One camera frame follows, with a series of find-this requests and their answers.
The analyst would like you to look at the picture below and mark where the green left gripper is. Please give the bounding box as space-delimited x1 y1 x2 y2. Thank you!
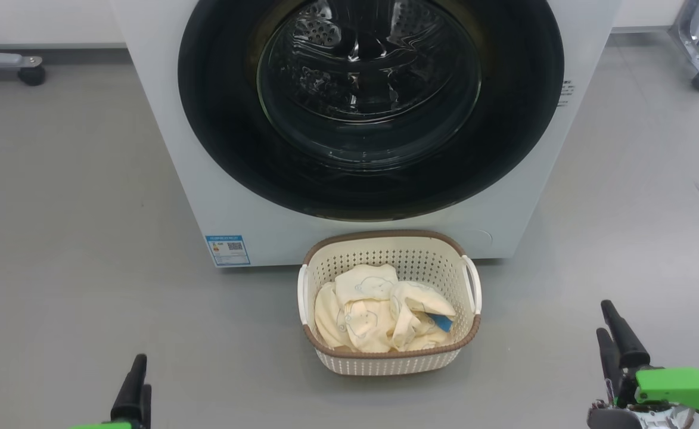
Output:
69 354 152 429

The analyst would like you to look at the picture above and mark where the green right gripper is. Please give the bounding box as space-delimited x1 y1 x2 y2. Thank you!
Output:
588 300 699 429

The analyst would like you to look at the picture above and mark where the cream garment with blue cuffs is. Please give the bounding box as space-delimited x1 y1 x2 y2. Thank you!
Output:
388 281 457 351

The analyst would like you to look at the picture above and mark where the cream bear-print garment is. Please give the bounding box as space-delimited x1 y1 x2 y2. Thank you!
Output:
315 264 400 353

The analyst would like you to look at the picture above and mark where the white front-load washing machine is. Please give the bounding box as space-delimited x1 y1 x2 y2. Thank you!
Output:
110 0 623 269

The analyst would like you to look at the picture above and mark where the blue energy label sticker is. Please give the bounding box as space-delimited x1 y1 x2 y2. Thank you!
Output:
205 235 250 267

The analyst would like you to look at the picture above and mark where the cream perforated laundry basket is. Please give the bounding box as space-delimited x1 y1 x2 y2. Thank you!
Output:
297 230 483 376

